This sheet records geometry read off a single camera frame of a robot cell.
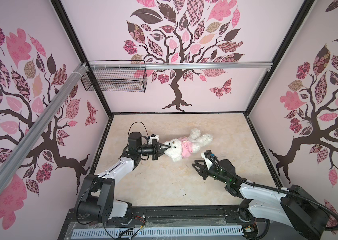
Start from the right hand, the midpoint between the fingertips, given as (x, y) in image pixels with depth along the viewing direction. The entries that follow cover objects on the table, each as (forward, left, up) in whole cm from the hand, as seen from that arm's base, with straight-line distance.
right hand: (194, 161), depth 81 cm
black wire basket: (+72, +59, +6) cm, 94 cm away
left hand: (+2, +13, +9) cm, 16 cm away
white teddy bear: (0, +11, +10) cm, 15 cm away
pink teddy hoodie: (+4, +5, +9) cm, 11 cm away
